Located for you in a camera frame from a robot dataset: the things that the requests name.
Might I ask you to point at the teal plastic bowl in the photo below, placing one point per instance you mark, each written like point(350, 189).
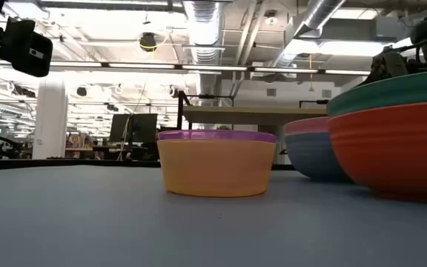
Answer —
point(395, 92)

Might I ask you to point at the red-orange plastic bowl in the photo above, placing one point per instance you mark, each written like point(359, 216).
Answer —
point(395, 148)

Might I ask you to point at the pink plastic bowl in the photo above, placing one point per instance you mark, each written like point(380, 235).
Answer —
point(306, 126)

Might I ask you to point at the blue plastic bowl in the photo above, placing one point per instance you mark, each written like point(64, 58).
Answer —
point(310, 155)

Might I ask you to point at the purple plastic bowl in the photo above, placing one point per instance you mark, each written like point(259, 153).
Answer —
point(217, 135)

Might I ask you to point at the yellow plastic bowl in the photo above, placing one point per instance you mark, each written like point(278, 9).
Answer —
point(217, 168)

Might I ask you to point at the wooden shelf board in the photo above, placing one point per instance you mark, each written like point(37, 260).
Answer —
point(254, 115)

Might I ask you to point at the white room pillar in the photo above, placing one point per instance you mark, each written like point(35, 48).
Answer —
point(50, 118)

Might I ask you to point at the colourful printed box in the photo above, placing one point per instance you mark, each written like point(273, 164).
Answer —
point(75, 141)

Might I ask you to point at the long LED light bar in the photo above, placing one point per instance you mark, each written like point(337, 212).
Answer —
point(143, 66)

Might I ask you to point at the black ceiling dome device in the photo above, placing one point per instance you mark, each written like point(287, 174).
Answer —
point(148, 41)

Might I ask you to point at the black computer monitor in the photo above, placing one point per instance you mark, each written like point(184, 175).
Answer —
point(145, 128)
point(120, 128)

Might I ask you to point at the square wall vent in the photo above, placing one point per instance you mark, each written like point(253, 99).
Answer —
point(271, 92)
point(326, 93)

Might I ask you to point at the silver slanted ventilation duct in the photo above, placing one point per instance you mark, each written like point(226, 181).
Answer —
point(310, 22)

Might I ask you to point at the black table edge rail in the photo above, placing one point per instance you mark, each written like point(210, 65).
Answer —
point(69, 163)

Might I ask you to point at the black metal shelf frame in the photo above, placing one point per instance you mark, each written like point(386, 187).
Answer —
point(181, 109)

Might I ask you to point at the silver ribbed ventilation duct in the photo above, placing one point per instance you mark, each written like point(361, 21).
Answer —
point(204, 33)

